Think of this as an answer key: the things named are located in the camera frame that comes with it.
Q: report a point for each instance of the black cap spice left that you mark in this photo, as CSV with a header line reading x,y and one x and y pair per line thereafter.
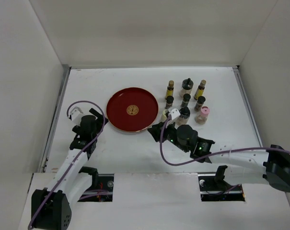
x,y
169,102

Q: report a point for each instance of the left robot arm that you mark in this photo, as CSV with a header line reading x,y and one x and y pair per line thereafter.
x,y
51,207

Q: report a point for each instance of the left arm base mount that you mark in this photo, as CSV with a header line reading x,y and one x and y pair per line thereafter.
x,y
101,190

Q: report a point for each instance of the yellow label bottle right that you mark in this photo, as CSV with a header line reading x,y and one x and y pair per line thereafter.
x,y
200,89

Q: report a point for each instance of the black cap spice right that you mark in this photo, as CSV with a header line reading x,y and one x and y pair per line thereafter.
x,y
199,104

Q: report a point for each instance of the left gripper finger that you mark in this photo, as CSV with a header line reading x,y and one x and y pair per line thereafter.
x,y
101,119
94,112

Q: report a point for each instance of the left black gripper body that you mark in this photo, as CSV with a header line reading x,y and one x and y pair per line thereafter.
x,y
99,125

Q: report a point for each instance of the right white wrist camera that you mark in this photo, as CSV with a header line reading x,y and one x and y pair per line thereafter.
x,y
173,114

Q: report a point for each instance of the rear black knob jar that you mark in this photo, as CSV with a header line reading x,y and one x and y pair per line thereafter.
x,y
187,86

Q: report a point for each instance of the red round tray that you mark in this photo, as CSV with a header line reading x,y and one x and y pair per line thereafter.
x,y
132,109

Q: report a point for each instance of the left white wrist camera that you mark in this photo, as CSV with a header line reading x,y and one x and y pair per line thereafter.
x,y
76,115

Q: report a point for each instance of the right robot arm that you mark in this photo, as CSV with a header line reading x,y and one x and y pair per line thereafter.
x,y
256,165

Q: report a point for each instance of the black cap spice middle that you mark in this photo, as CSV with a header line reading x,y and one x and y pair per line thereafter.
x,y
185,100

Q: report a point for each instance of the yellow label bottle left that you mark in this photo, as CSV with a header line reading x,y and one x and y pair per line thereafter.
x,y
170,89

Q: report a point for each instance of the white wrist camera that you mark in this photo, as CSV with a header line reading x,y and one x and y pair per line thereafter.
x,y
173,114
76,115

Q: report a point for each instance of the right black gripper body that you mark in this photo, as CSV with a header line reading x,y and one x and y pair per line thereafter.
x,y
169,132

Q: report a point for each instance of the yellow label bottle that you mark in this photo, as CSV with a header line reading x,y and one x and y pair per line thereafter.
x,y
170,89
200,89

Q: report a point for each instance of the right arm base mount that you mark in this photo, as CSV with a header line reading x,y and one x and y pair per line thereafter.
x,y
213,187

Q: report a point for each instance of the yellow cap spice jar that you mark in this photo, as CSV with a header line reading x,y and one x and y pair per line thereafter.
x,y
164,115

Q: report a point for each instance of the black knob glass jar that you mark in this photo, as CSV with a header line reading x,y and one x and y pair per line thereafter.
x,y
184,116

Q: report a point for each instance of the black cap spice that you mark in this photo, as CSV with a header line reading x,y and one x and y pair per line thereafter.
x,y
199,104
169,102
185,100

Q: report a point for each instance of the pink cap spice jar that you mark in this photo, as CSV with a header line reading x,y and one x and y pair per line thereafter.
x,y
202,115

